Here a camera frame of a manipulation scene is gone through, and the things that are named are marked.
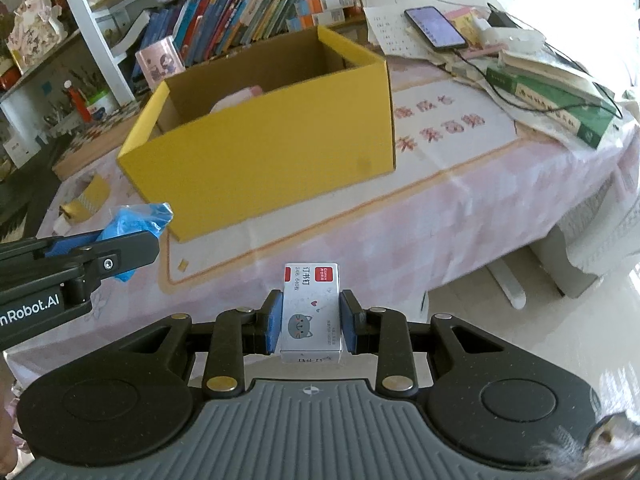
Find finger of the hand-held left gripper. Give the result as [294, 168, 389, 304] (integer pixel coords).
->
[0, 230, 161, 288]
[0, 230, 108, 261]

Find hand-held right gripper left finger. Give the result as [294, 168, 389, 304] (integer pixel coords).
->
[107, 289, 286, 397]

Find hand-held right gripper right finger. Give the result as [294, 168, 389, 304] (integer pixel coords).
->
[339, 290, 506, 396]

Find white staple box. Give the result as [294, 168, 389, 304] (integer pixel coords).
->
[280, 262, 343, 366]

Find blue glove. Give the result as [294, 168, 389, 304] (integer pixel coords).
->
[102, 202, 173, 283]

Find yellow cardboard box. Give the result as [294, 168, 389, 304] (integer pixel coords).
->
[117, 26, 396, 241]

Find pink plush toy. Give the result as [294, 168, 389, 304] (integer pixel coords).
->
[210, 85, 263, 113]

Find pink checked cloth desktop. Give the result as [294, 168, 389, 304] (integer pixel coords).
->
[7, 0, 640, 386]

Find gold tape roll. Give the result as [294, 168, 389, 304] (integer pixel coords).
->
[60, 175, 111, 222]

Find black electronic keyboard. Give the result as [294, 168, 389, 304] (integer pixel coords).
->
[0, 145, 66, 241]

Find wooden chessboard box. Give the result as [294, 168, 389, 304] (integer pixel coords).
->
[52, 100, 151, 181]

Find green lid jar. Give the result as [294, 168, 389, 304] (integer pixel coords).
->
[82, 89, 118, 118]

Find white table leg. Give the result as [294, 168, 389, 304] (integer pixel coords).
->
[487, 260, 526, 311]

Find white placemat with orange border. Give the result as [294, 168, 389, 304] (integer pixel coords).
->
[160, 82, 518, 288]

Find pink cylindrical container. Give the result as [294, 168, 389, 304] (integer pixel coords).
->
[136, 36, 186, 88]

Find floral plush figure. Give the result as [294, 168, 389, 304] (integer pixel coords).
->
[7, 0, 68, 66]

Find white bookshelf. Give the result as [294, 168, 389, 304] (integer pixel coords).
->
[0, 0, 381, 171]

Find grey fluffy cloth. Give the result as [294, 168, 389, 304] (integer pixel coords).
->
[540, 410, 640, 471]

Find row of leaning books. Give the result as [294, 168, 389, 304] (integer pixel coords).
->
[135, 0, 351, 68]

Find white paper sheets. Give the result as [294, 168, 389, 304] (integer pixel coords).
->
[362, 0, 451, 61]

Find green book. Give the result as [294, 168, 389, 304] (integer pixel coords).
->
[487, 62, 616, 150]

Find black smartphone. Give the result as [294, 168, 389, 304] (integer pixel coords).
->
[404, 6, 468, 51]

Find orange and white small boxes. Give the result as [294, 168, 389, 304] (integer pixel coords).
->
[287, 0, 363, 31]

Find white power strip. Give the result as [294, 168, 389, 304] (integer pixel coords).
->
[475, 22, 543, 53]

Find black charging cable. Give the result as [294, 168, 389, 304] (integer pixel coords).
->
[447, 2, 626, 121]

